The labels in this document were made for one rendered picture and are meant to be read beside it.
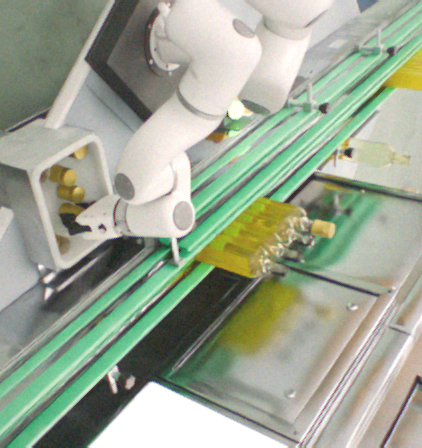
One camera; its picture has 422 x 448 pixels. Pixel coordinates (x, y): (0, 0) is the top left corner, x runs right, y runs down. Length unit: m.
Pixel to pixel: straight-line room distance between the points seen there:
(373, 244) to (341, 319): 0.34
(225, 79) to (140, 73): 0.45
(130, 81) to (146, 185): 0.38
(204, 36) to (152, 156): 0.20
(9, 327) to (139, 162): 0.44
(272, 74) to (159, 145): 0.24
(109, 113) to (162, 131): 0.42
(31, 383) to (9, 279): 0.23
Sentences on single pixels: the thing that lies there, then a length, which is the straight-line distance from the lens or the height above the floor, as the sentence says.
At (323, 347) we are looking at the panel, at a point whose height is 1.25.
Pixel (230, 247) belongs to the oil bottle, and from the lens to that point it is 1.37.
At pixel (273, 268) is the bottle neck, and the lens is 1.33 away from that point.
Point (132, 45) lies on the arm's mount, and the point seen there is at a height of 0.81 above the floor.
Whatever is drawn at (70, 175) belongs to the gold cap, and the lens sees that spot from 1.23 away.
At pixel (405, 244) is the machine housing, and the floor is 1.25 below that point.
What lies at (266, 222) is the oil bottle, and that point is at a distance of 1.44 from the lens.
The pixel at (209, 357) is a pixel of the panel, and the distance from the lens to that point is 1.34.
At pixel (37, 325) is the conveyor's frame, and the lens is 1.23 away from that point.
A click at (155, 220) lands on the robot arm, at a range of 1.06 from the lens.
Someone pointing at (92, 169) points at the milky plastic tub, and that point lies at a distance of 1.27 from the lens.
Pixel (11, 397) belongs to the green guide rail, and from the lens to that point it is 1.14.
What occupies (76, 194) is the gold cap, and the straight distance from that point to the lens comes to 1.25.
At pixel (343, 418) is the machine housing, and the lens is 1.23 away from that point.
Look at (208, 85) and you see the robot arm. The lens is 0.92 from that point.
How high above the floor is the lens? 1.68
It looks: 31 degrees down
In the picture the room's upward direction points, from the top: 106 degrees clockwise
